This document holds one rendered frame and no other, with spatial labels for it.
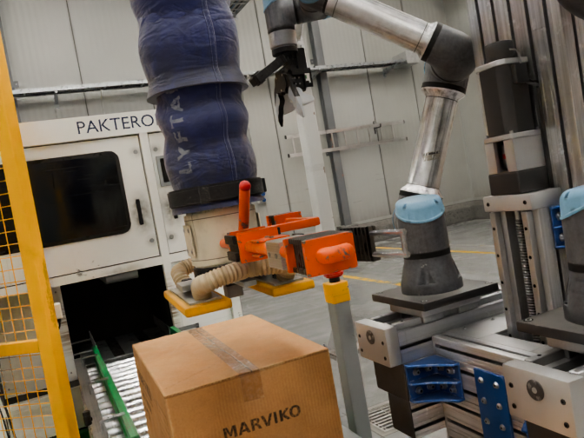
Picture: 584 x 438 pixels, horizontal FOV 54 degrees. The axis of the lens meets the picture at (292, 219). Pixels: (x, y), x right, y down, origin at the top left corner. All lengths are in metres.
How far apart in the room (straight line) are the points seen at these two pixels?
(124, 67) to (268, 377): 9.32
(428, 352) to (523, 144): 0.52
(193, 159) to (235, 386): 0.52
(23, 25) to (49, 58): 0.62
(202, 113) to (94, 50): 9.20
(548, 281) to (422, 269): 0.30
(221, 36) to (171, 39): 0.11
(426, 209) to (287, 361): 0.49
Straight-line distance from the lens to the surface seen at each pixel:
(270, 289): 1.26
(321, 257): 0.76
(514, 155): 1.27
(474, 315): 1.49
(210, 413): 1.36
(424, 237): 1.41
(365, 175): 11.71
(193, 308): 1.21
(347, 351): 2.03
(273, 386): 1.39
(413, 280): 1.42
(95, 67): 10.39
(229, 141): 1.30
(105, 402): 2.79
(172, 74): 1.31
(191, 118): 1.29
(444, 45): 1.46
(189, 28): 1.32
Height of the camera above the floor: 1.34
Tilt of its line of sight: 3 degrees down
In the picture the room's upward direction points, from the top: 10 degrees counter-clockwise
